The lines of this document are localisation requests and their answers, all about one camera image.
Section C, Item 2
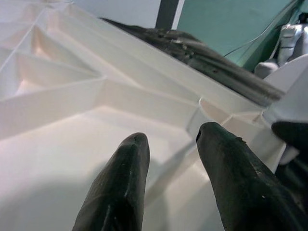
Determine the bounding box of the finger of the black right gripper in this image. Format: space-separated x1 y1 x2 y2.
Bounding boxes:
271 121 308 150

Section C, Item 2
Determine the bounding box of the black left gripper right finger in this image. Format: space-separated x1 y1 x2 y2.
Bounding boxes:
196 122 308 231

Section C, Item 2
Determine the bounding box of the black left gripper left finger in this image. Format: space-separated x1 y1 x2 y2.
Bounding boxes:
72 132 151 231

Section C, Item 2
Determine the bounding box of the white plastic table top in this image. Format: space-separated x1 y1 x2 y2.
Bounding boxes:
0 0 300 231

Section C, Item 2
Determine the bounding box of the white plastic shell chair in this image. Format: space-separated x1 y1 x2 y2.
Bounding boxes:
263 54 308 102

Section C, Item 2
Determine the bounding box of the silver grey background robot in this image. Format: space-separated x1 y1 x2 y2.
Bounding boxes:
254 13 308 79

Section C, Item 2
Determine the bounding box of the black plastic sheet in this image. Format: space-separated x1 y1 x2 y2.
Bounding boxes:
100 18 308 193

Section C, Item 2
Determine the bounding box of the large white board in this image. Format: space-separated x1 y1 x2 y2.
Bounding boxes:
72 0 164 29

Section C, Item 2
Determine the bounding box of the thin black wall cable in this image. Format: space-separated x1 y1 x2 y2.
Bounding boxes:
223 0 299 57

